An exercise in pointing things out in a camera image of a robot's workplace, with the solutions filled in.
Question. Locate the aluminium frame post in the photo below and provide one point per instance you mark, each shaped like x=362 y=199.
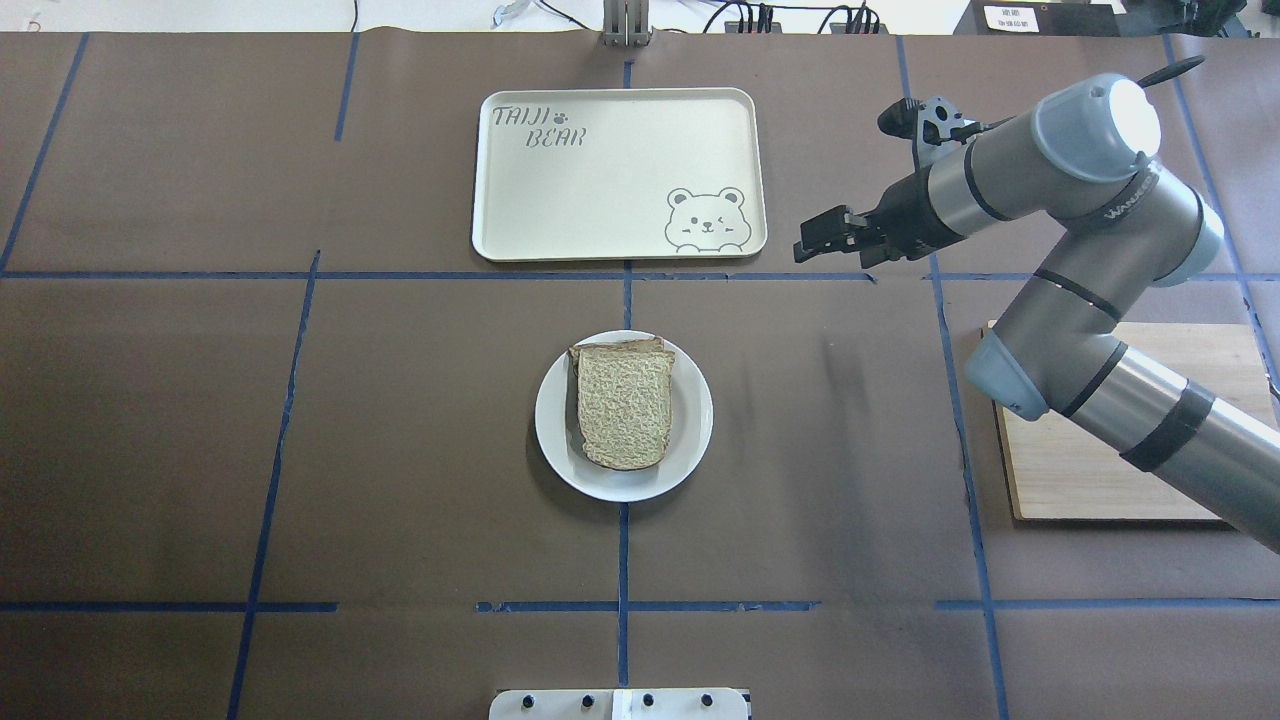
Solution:
x=626 y=23

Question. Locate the bread slice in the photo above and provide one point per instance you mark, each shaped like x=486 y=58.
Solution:
x=624 y=407
x=643 y=345

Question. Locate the white camera mast base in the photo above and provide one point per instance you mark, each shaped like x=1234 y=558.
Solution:
x=622 y=703

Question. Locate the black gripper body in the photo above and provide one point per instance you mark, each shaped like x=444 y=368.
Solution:
x=905 y=215

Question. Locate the wooden cutting board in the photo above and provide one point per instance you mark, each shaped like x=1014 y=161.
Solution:
x=1055 y=471

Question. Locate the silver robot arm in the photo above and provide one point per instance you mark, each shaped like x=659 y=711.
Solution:
x=1087 y=156

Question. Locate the cream bear serving tray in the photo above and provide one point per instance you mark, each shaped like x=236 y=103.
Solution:
x=618 y=174

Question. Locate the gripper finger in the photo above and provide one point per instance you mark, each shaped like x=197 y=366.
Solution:
x=836 y=228
x=812 y=246

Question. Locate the white round plate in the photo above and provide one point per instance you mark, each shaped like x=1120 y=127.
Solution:
x=560 y=440

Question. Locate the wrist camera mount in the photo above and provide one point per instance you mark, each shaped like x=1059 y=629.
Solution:
x=934 y=127

